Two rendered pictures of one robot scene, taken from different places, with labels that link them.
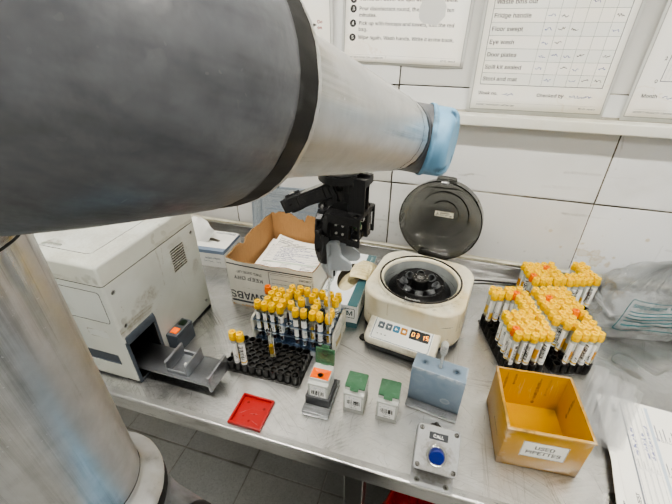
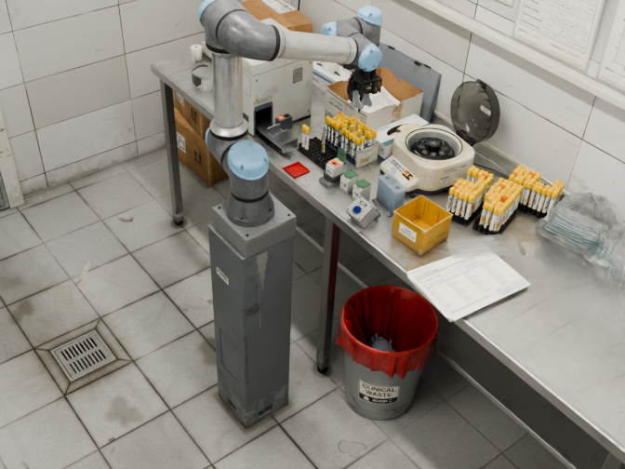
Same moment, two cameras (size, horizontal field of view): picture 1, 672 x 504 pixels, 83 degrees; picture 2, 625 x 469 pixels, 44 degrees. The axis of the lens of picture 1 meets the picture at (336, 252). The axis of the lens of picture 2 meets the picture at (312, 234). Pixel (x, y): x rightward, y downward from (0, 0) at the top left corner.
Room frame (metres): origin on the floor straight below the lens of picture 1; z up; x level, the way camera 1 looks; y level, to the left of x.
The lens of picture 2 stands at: (-1.34, -1.11, 2.47)
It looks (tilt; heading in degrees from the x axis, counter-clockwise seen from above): 40 degrees down; 33
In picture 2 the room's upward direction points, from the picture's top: 3 degrees clockwise
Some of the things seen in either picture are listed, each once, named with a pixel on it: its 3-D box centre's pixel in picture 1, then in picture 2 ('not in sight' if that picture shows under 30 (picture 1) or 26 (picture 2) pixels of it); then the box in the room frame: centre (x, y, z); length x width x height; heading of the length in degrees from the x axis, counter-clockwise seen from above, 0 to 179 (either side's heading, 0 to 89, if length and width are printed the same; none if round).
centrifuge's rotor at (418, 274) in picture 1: (419, 287); (432, 151); (0.76, -0.21, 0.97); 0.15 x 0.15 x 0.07
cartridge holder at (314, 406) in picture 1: (321, 393); (334, 176); (0.50, 0.03, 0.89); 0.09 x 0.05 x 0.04; 164
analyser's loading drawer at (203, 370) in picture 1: (176, 360); (273, 131); (0.56, 0.34, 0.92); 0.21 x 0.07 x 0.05; 73
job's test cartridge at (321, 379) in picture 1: (321, 383); (334, 169); (0.50, 0.03, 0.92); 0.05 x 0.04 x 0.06; 164
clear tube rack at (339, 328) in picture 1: (299, 323); (349, 143); (0.68, 0.09, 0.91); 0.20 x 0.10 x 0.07; 73
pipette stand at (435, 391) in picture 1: (436, 384); (390, 194); (0.50, -0.20, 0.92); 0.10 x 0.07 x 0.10; 65
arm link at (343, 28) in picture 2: not in sight; (343, 35); (0.48, 0.02, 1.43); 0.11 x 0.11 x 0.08; 64
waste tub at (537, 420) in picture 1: (534, 418); (420, 224); (0.42, -0.36, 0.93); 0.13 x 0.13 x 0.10; 78
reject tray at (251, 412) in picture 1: (251, 411); (296, 169); (0.47, 0.17, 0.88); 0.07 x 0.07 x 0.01; 73
